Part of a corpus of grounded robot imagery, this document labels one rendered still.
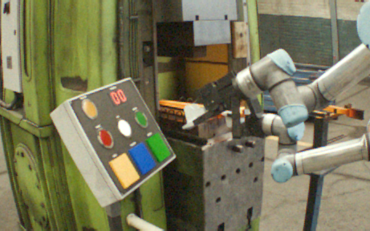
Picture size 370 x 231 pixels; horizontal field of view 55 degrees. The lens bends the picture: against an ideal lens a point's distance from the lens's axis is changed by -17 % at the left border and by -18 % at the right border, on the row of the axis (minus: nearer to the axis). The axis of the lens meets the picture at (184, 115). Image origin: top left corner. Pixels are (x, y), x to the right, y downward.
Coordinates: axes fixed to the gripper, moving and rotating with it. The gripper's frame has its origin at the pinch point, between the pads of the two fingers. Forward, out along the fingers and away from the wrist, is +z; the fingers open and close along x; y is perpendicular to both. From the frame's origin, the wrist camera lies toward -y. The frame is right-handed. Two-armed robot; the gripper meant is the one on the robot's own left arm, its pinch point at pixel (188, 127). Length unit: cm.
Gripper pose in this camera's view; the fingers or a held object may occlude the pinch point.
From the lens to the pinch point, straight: 117.9
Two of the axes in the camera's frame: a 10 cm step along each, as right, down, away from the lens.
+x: -4.4, 1.5, -8.9
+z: -7.6, 4.6, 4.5
